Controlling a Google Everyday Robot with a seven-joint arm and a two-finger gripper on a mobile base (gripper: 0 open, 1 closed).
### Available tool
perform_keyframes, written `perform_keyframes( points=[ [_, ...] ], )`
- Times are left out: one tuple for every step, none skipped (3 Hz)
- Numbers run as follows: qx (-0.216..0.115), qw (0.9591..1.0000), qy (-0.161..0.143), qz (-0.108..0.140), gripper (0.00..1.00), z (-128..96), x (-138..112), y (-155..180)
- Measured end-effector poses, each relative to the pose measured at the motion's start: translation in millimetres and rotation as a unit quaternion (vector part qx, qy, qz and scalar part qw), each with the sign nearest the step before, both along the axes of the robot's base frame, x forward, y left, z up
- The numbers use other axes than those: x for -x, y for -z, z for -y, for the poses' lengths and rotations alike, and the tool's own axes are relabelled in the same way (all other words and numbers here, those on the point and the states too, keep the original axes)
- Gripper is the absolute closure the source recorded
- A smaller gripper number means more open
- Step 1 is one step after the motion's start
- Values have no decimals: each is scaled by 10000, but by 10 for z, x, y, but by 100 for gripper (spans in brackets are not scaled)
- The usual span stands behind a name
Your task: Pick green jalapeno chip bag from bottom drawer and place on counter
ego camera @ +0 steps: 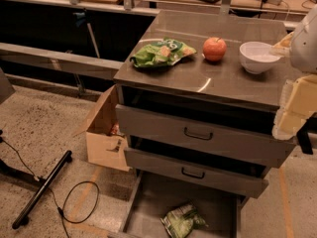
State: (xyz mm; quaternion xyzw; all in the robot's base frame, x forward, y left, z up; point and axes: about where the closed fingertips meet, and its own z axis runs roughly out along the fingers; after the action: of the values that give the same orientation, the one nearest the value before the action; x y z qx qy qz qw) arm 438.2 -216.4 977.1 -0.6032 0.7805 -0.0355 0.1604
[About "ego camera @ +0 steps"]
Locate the bottom open grey drawer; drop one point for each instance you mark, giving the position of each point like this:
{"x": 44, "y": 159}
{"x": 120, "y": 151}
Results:
{"x": 154, "y": 197}

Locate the middle grey drawer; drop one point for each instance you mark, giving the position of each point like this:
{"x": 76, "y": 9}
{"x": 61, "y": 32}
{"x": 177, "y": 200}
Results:
{"x": 177, "y": 169}

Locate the white bowl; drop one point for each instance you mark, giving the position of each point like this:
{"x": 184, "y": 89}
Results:
{"x": 255, "y": 57}

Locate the grey drawer cabinet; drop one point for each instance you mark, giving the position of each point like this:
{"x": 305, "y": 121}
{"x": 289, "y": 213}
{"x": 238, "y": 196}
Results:
{"x": 220, "y": 93}

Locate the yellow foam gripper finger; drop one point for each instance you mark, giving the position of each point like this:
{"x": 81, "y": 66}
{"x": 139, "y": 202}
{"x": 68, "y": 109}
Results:
{"x": 297, "y": 103}
{"x": 282, "y": 48}

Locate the green jalapeno chip bag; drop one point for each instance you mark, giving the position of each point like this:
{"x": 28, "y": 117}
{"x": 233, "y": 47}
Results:
{"x": 180, "y": 222}

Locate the top grey drawer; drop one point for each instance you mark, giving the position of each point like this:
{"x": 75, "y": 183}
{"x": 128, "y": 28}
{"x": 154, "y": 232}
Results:
{"x": 203, "y": 137}

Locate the red apple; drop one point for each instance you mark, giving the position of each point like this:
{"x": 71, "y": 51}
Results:
{"x": 214, "y": 49}

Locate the metal railing beam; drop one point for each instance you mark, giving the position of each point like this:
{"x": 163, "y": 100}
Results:
{"x": 66, "y": 62}

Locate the cardboard box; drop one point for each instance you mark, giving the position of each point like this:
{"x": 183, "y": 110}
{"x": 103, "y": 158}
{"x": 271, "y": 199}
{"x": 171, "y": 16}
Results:
{"x": 104, "y": 143}

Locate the green snack bag on counter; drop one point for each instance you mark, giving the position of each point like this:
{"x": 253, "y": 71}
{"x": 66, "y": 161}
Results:
{"x": 165, "y": 52}

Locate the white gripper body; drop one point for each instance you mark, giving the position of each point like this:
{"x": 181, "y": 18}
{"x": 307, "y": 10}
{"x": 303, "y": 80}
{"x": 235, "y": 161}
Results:
{"x": 305, "y": 45}

